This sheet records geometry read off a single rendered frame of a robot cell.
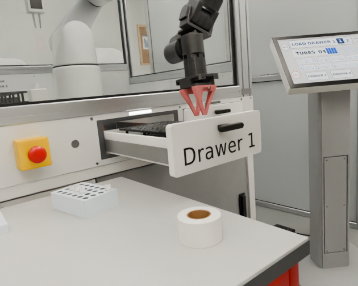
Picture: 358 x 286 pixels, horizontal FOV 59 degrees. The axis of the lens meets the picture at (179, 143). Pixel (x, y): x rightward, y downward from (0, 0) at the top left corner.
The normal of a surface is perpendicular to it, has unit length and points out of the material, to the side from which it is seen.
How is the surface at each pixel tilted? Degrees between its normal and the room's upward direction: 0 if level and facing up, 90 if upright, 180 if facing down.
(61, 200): 90
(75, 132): 90
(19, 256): 0
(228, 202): 90
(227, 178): 90
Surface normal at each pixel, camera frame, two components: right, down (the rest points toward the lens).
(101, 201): 0.78, 0.04
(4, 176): 0.63, 0.07
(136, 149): -0.77, 0.17
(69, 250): -0.08, -0.98
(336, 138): 0.07, 0.16
